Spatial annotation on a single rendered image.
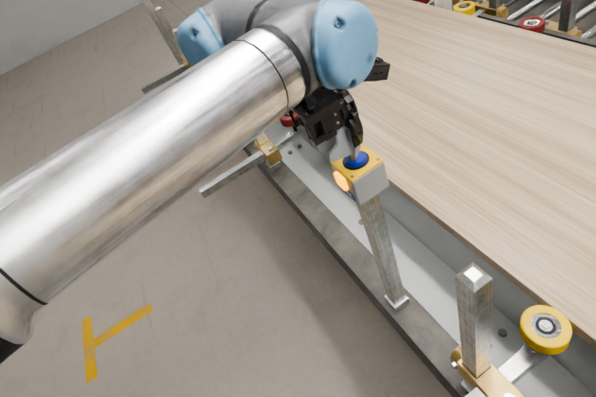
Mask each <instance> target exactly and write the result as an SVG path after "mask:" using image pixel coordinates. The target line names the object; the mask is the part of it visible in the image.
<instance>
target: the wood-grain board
mask: <svg viewBox="0 0 596 397"><path fill-rule="evenodd" d="M350 1H356V2H359V3H361V4H363V5H365V6H366V7H367V8H368V9H369V10H370V12H371V13H372V15H373V17H374V19H375V21H376V25H377V29H378V32H377V36H378V37H379V42H378V51H377V55H376V57H379V58H382V59H383V61H385V62H387V63H389V64H390V69H389V72H388V79H387V80H381V81H376V82H361V83H360V84H359V85H357V86H356V87H355V88H353V89H348V91H349V93H350V94H351V96H352V97H353V98H354V101H355V103H356V106H357V111H358V115H359V119H360V120H361V123H362V126H363V131H364V134H363V142H362V144H363V145H365V146H366V147H367V148H369V149H370V150H372V151H373V152H375V153H376V154H377V155H379V156H380V157H381V158H383V159H384V161H383V162H384V165H385V168H386V172H387V177H388V183H389V185H390V186H391V187H393V188H394V189H395V190H396V191H398V192H399V193H400V194H402V195H403V196H404V197H405V198H407V199H408V200H409V201H411V202H412V203H413V204H414V205H415V206H416V207H417V208H419V209H420V210H421V211H423V212H424V213H425V214H427V215H428V216H429V217H430V218H432V219H433V220H434V221H435V222H437V223H438V224H439V225H441V226H442V227H443V228H444V229H446V230H447V231H448V232H450V233H451V234H452V235H453V236H454V237H455V238H456V239H458V240H459V241H460V242H461V243H463V244H464V245H466V246H467V247H468V248H469V249H471V250H472V251H473V252H474V253H476V254H477V255H478V256H480V257H481V258H482V259H483V260H485V261H486V262H487V263H489V264H490V265H491V266H492V267H493V268H494V269H495V270H497V271H498V272H499V273H500V274H502V275H503V276H505V277H506V278H507V279H508V280H510V281H511V282H512V283H513V284H515V285H516V286H517V287H519V288H520V289H521V290H522V291H524V292H525V293H526V294H528V295H529V296H530V297H531V298H532V299H533V300H534V301H536V302H537V303H538V304H539V305H544V306H548V307H553V308H555V309H557V310H559V311H560V312H562V313H563V314H564V315H565V316H566V317H567V318H568V320H569V322H570V325H571V328H572V331H573V332H575V333H576V334H577V335H578V336H580V337H581V338H582V339H584V340H585V341H586V342H588V343H589V344H590V345H591V346H593V347H594V348H595V349H596V48H594V47H591V46H587V45H583V44H580V43H573V42H571V41H567V40H563V39H560V38H556V37H552V36H549V35H543V34H539V33H536V32H532V31H529V30H525V29H522V28H518V27H512V26H508V25H505V24H501V23H498V22H495V21H491V20H487V19H481V18H477V17H475V16H471V15H467V14H464V13H460V12H454V11H450V10H447V9H444V8H440V7H436V6H433V5H429V4H423V3H420V2H416V1H412V0H350Z"/></svg>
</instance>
